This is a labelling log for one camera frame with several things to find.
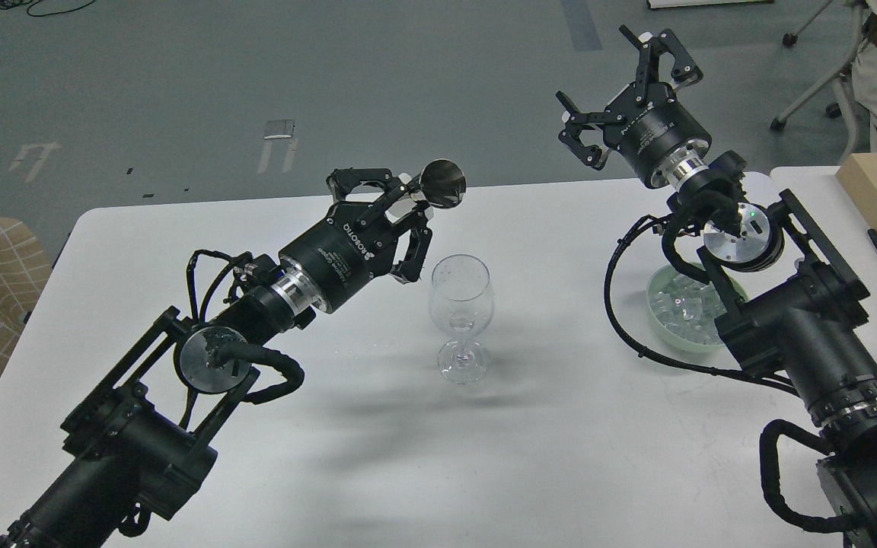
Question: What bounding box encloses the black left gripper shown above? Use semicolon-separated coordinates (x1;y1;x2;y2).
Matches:
278;167;435;314

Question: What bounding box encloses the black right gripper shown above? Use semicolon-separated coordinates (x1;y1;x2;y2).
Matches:
556;25;713;190

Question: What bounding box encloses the steel cocktail jigger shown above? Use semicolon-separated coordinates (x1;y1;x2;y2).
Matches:
399;158;467;209

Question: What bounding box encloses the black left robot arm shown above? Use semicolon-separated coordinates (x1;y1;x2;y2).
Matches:
0;159;467;547

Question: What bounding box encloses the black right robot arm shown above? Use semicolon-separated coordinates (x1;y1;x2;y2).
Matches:
556;27;877;547

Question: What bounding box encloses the clear wine glass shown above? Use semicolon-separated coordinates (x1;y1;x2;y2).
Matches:
429;254;495;385

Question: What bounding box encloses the green bowl of ice cubes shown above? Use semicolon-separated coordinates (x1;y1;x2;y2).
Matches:
645;265;726;354

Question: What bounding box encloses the office chair with wheels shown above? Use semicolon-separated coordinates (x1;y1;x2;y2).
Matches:
770;0;877;164

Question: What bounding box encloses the black floor cable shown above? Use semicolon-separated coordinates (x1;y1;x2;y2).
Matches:
0;0;97;33

